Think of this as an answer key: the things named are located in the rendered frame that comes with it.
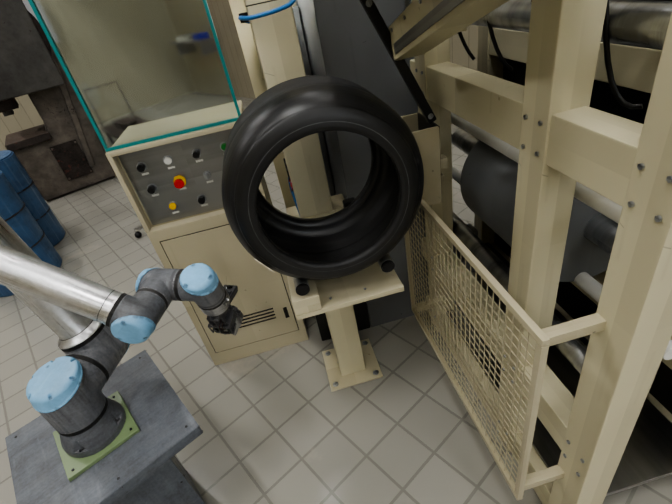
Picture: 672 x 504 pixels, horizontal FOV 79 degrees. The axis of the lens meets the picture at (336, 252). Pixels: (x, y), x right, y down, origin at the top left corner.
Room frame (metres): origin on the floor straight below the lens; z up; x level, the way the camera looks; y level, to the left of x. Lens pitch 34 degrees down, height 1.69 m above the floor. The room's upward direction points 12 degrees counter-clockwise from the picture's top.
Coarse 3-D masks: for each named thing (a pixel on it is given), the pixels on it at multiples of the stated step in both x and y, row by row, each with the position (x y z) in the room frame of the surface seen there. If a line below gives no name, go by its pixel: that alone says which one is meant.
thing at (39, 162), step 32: (0, 0) 4.97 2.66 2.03; (0, 32) 4.91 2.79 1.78; (32, 32) 5.03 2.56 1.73; (0, 64) 4.84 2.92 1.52; (32, 64) 4.96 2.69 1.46; (0, 96) 4.76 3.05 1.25; (32, 96) 5.12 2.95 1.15; (64, 96) 5.23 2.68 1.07; (32, 128) 5.49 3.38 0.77; (64, 128) 5.18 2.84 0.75; (32, 160) 4.96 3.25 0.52; (64, 160) 5.08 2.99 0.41; (96, 160) 5.24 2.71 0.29; (64, 192) 5.01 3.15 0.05
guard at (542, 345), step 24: (432, 216) 1.11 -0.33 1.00; (408, 240) 1.40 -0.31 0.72; (432, 240) 1.14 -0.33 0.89; (456, 240) 0.95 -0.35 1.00; (408, 264) 1.42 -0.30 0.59; (456, 264) 0.95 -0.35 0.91; (480, 264) 0.83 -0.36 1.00; (432, 288) 1.16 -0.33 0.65; (456, 288) 0.96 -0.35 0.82; (456, 312) 0.96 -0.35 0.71; (480, 312) 0.81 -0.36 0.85; (432, 336) 1.19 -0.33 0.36; (504, 336) 0.69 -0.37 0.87; (528, 336) 0.60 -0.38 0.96; (456, 360) 0.97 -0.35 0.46; (456, 384) 0.97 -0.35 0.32; (504, 384) 0.67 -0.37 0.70; (504, 408) 0.66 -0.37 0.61; (528, 408) 0.56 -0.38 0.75; (480, 432) 0.77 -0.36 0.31; (528, 432) 0.54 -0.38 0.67; (528, 456) 0.54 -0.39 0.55
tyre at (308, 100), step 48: (288, 96) 1.05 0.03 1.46; (336, 96) 1.03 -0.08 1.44; (240, 144) 1.01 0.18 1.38; (288, 144) 0.98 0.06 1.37; (384, 144) 1.00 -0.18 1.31; (240, 192) 0.97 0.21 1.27; (384, 192) 1.26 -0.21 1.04; (240, 240) 1.00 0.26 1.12; (288, 240) 1.22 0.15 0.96; (336, 240) 1.23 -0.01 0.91; (384, 240) 1.00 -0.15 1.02
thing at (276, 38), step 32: (256, 0) 1.38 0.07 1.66; (288, 0) 1.38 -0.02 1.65; (256, 32) 1.37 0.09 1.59; (288, 32) 1.38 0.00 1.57; (288, 64) 1.38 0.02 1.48; (288, 160) 1.37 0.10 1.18; (320, 160) 1.38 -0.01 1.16; (320, 192) 1.38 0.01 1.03; (352, 320) 1.38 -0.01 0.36; (352, 352) 1.38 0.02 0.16
